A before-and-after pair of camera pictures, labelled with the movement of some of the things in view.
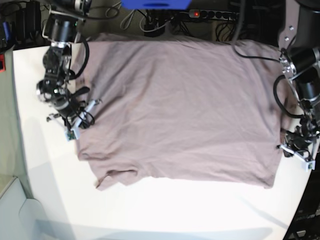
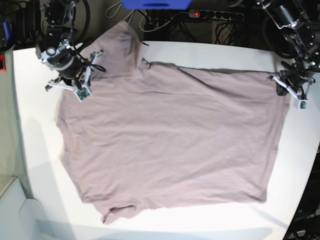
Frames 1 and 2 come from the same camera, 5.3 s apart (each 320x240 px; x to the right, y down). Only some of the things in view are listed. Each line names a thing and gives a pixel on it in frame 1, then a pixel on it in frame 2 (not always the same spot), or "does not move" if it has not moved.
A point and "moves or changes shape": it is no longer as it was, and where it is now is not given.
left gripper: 73,110 to 82,79
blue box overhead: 156,4 does not move
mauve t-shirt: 188,107 moves or changes shape
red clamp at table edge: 3,60 does not move
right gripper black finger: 287,154 to 280,90
